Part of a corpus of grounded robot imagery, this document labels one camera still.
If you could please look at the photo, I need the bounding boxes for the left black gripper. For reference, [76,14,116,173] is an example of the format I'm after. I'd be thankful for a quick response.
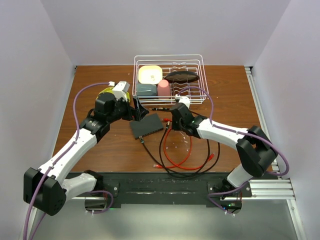
[107,95,149,124]

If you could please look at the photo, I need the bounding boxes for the black network switch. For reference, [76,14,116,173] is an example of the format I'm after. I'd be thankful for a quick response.
[129,113,164,140]

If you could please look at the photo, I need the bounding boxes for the red ethernet cable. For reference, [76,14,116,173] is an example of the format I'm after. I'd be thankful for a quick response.
[152,117,216,171]

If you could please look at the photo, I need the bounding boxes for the black ethernet cable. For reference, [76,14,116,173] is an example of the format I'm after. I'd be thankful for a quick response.
[138,106,221,180]

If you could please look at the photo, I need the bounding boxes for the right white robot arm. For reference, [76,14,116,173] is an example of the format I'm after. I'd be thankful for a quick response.
[169,102,278,197]

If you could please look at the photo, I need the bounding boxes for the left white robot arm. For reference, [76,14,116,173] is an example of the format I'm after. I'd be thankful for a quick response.
[23,92,149,216]

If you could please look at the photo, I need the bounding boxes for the grey-blue cup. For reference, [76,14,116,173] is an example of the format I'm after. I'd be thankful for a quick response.
[136,83,157,97]

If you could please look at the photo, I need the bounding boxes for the pink plastic cup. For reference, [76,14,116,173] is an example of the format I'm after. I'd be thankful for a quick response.
[157,79,171,98]

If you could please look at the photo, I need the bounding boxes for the green scalloped plate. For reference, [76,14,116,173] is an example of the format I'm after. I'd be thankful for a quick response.
[96,86,131,102]

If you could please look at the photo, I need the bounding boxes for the yellow square bowl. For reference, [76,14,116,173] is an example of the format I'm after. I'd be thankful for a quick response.
[138,65,163,85]

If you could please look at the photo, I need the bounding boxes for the dark brown oval plate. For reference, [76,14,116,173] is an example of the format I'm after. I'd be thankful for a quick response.
[164,70,200,84]

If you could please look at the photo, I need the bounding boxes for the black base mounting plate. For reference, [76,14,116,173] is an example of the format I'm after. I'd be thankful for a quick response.
[65,171,279,210]

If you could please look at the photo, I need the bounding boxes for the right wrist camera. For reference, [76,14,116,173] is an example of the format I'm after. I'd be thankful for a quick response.
[175,94,191,109]

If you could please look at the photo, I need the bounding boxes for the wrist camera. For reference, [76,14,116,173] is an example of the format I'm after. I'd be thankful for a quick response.
[175,94,191,109]
[112,81,130,102]

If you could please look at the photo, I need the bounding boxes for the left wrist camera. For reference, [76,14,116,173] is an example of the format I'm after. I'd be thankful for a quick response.
[112,81,130,102]

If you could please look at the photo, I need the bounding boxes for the white wire dish rack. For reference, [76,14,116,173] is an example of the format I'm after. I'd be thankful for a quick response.
[132,54,209,107]

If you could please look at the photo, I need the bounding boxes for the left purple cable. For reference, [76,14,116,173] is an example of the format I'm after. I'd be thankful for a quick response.
[22,81,115,240]

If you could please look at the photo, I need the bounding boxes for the purple cable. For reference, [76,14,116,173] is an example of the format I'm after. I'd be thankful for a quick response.
[174,86,290,215]
[22,81,115,240]

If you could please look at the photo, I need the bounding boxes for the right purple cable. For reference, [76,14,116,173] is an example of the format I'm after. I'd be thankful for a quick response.
[174,86,290,215]

